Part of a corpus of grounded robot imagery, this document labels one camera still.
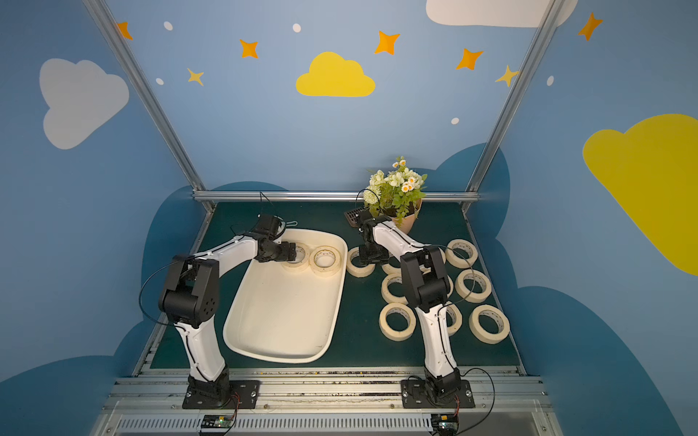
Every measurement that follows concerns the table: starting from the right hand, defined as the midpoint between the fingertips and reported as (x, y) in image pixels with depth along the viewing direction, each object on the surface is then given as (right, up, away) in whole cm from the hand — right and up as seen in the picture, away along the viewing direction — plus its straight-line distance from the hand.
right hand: (375, 259), depth 100 cm
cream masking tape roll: (+38, -6, -4) cm, 38 cm away
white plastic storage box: (-33, -17, -11) cm, 39 cm away
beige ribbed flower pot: (+12, +14, -3) cm, 18 cm away
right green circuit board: (+17, -42, -27) cm, 53 cm away
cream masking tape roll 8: (-29, -2, -2) cm, 29 cm away
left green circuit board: (-47, -41, -28) cm, 68 cm away
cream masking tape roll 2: (+6, -5, -3) cm, 8 cm away
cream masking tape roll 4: (+38, -16, -12) cm, 43 cm away
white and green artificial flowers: (+6, +23, -12) cm, 27 cm away
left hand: (-34, +3, +1) cm, 35 cm away
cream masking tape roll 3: (+4, -7, -5) cm, 9 cm away
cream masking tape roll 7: (-17, -4, -2) cm, 18 cm away
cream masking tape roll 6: (-7, -4, -3) cm, 8 cm away
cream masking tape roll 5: (+8, -15, -12) cm, 21 cm away
